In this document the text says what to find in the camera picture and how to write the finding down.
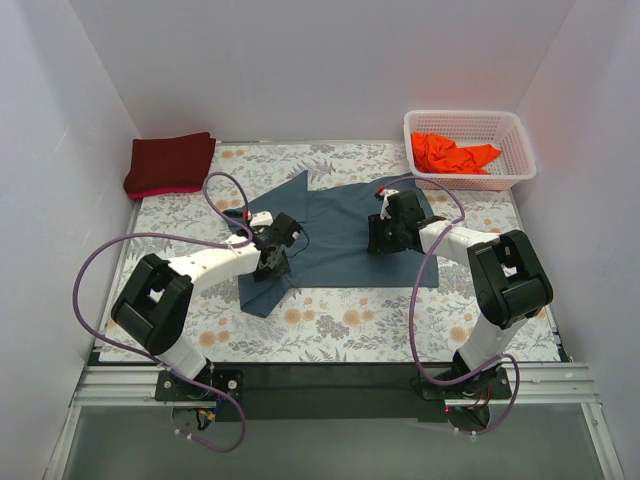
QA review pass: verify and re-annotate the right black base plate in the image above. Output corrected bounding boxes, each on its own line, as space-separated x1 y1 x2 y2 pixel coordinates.
418 367 512 402

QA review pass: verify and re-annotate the white plastic mesh basket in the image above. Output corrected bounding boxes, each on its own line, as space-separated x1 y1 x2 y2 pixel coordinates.
403 110 537 191

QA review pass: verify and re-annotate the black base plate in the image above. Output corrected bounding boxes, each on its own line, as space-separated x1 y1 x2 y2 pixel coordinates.
154 368 246 402
418 367 512 402

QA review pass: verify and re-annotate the crumpled orange t shirt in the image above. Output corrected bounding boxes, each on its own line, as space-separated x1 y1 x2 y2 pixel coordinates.
410 132 501 175

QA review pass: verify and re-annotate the aluminium front rail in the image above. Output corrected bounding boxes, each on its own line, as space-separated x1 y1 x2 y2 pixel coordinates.
72 362 601 406

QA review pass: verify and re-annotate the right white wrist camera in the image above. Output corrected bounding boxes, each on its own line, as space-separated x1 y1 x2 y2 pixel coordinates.
375 186 399 220

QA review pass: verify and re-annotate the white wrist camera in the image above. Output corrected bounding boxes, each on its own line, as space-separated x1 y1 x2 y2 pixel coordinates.
245 211 273 237
375 186 399 220

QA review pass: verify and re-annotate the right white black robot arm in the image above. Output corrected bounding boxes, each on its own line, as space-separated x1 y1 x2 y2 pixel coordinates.
367 187 553 398

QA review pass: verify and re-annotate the folded dark red shirt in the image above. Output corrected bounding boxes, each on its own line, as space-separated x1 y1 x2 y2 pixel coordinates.
123 132 216 200

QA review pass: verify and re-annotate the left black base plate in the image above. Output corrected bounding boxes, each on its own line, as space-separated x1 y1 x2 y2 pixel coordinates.
154 368 246 402

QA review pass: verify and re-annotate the grey blue t shirt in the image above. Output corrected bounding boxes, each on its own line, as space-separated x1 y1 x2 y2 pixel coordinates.
238 171 422 318

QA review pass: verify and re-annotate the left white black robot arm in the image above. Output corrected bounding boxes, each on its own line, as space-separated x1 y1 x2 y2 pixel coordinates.
111 212 306 400

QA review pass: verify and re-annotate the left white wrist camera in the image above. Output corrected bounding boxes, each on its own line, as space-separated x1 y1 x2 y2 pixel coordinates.
245 211 273 237

